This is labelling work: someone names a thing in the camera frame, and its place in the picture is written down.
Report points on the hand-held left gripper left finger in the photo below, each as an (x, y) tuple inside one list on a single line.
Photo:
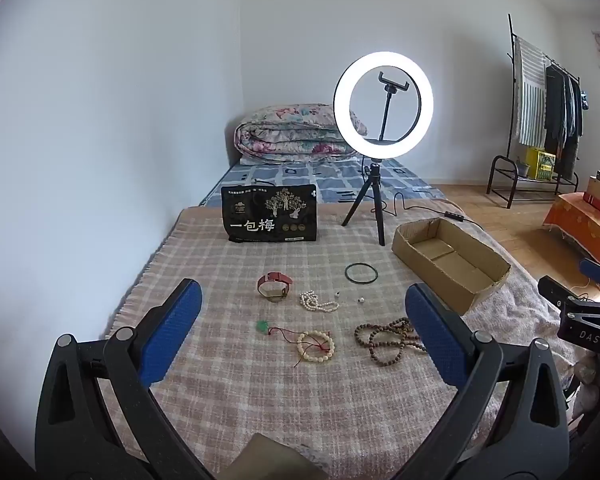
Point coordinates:
[(172, 330)]

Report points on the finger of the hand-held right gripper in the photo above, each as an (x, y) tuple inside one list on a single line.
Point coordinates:
[(599, 272), (552, 288)]

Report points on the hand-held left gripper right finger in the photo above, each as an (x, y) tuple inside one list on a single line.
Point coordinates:
[(437, 340)]

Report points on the cardboard box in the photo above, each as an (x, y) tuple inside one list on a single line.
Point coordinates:
[(450, 262)]

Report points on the black bangle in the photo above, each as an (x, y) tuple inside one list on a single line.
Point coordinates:
[(345, 273)]

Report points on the orange covered table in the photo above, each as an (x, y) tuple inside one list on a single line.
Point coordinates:
[(580, 225)]

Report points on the plaid blanket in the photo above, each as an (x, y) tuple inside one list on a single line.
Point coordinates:
[(230, 400)]

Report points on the yellow box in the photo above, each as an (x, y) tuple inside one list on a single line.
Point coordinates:
[(541, 162)]

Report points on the black clothes rack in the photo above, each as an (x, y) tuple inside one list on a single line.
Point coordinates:
[(500, 160)]

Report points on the black snack bag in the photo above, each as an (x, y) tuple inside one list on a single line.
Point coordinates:
[(270, 215)]

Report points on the dark hanging clothes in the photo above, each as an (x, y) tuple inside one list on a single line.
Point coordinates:
[(562, 110)]

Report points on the black tripod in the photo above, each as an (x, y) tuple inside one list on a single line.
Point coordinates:
[(373, 185)]

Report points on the striped towel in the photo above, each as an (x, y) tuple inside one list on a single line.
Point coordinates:
[(529, 90)]

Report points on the blue checked bed sheet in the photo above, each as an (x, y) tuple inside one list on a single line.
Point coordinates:
[(305, 180)]

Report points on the folded floral quilt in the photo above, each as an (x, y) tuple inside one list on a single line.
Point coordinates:
[(290, 135)]

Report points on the black phone holder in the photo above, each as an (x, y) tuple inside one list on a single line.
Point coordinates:
[(392, 82)]

